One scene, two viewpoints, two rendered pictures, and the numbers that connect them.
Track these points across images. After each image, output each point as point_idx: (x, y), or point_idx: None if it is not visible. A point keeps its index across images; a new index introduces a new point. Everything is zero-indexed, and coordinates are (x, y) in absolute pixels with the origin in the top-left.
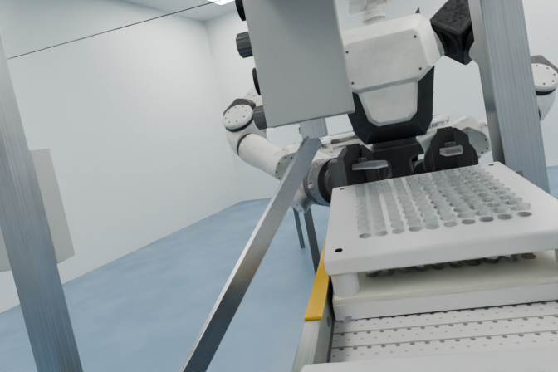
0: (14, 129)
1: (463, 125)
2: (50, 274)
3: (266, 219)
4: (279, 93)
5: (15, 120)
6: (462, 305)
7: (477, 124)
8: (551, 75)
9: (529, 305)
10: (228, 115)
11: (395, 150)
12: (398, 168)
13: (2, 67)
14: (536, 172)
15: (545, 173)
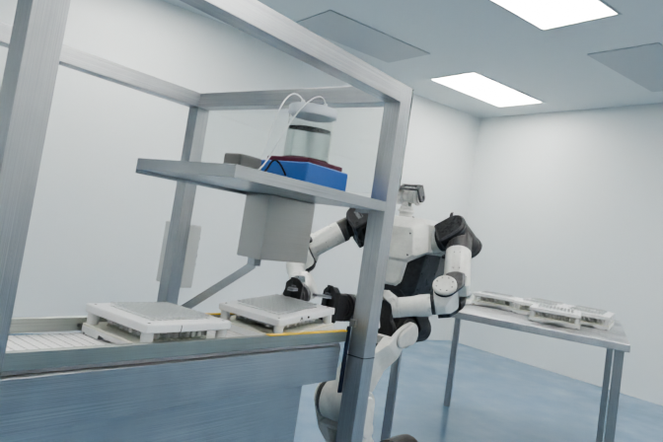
0: (186, 213)
1: None
2: (174, 290)
3: (215, 285)
4: (243, 244)
5: (189, 208)
6: (246, 333)
7: (389, 297)
8: (450, 286)
9: None
10: None
11: (385, 302)
12: (383, 315)
13: None
14: (363, 325)
15: (367, 328)
